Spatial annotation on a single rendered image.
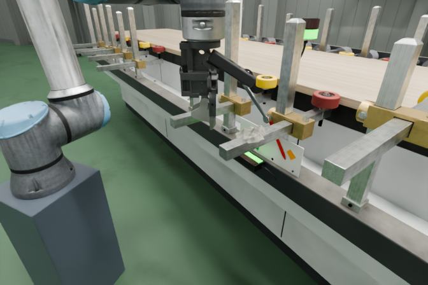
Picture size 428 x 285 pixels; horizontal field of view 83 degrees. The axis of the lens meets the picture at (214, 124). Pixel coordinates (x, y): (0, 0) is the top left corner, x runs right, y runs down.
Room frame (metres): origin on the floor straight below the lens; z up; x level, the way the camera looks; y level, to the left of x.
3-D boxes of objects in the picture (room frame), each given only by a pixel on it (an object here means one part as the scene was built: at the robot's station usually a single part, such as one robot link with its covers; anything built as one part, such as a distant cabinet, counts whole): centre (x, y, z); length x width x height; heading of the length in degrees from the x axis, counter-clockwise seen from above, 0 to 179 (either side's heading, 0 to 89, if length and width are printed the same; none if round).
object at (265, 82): (0.92, -0.20, 0.85); 0.08 x 0.08 x 0.11
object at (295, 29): (0.66, -0.21, 0.89); 0.03 x 0.03 x 0.48; 36
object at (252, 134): (0.53, -0.10, 0.87); 0.09 x 0.07 x 0.02; 126
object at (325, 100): (0.72, -0.35, 0.85); 0.08 x 0.08 x 0.11
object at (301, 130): (0.64, -0.22, 0.85); 0.13 x 0.06 x 0.05; 36
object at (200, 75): (0.54, 0.03, 1.03); 0.09 x 0.08 x 0.12; 90
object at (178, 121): (0.80, -0.05, 0.82); 0.43 x 0.03 x 0.04; 126
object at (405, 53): (0.46, -0.36, 0.86); 0.03 x 0.03 x 0.48; 36
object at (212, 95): (0.52, 0.00, 0.97); 0.05 x 0.02 x 0.09; 0
